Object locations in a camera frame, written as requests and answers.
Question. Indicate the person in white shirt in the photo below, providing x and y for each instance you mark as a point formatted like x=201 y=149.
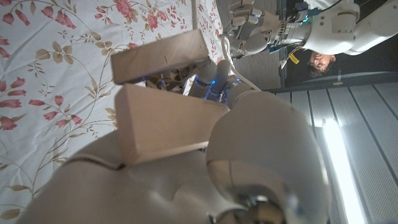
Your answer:
x=320 y=62

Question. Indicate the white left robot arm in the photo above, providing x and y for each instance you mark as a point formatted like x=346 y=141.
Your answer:
x=329 y=28

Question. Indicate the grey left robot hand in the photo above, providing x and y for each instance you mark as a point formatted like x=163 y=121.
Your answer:
x=255 y=42

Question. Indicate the ceiling light strip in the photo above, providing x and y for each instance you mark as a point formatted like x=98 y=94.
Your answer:
x=342 y=174

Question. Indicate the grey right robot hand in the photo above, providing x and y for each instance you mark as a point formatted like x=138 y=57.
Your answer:
x=264 y=140

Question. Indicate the wooden stick with metal brackets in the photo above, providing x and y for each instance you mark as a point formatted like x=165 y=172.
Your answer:
x=161 y=124

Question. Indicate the floral printed backdrop cloth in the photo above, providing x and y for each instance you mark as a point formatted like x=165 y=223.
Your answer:
x=46 y=93

